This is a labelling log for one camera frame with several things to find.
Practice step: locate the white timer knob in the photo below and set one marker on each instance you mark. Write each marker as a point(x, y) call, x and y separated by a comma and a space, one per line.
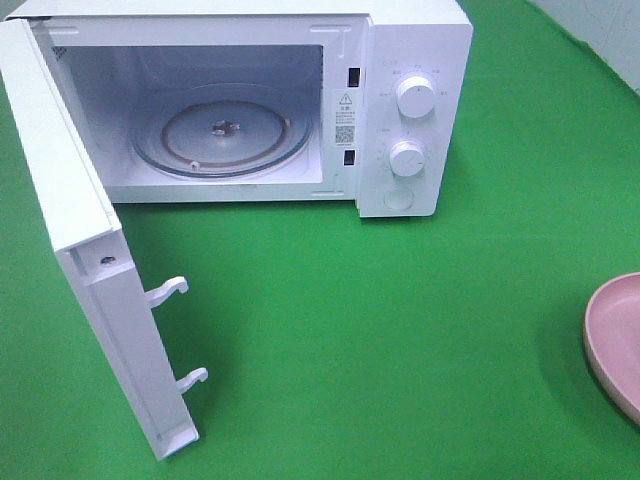
point(407, 158)

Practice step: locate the white microwave door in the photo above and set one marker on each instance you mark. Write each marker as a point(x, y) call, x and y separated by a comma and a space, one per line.
point(87, 238)

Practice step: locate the pink plate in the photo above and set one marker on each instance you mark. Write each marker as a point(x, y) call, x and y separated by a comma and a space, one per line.
point(611, 339)

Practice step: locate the green tablecloth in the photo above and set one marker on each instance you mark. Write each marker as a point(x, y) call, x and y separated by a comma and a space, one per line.
point(447, 347)

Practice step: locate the white microwave oven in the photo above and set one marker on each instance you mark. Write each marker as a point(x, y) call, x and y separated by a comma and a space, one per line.
point(109, 57)

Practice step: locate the glass turntable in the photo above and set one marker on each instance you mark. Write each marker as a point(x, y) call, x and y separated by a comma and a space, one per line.
point(222, 131)

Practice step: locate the white upper power knob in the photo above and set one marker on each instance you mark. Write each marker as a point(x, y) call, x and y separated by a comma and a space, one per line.
point(415, 96)

